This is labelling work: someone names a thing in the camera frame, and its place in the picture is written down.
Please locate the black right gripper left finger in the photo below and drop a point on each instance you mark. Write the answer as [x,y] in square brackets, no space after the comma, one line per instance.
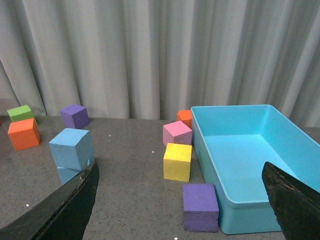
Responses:
[63,215]

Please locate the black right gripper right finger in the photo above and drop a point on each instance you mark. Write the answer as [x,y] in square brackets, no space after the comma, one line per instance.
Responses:
[295,204]

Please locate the light blue foam block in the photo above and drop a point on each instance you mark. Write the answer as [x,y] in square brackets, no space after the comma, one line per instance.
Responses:
[67,175]
[72,148]

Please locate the blue plastic bin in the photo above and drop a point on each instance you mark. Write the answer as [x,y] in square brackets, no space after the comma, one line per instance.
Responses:
[232,144]

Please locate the dark purple foam block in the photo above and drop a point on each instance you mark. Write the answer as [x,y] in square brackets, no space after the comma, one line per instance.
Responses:
[200,207]

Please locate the green foam block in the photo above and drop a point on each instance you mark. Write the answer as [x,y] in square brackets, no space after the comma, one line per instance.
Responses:
[21,113]

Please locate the yellow foam block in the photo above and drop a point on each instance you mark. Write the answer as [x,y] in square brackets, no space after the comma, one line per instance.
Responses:
[177,162]

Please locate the pink foam block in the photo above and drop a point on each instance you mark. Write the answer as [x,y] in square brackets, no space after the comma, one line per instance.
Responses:
[177,132]

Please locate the orange foam block by bin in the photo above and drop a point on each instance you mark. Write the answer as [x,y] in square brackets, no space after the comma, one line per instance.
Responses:
[185,116]

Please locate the grey curtain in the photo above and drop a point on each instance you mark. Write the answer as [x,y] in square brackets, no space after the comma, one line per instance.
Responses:
[148,59]

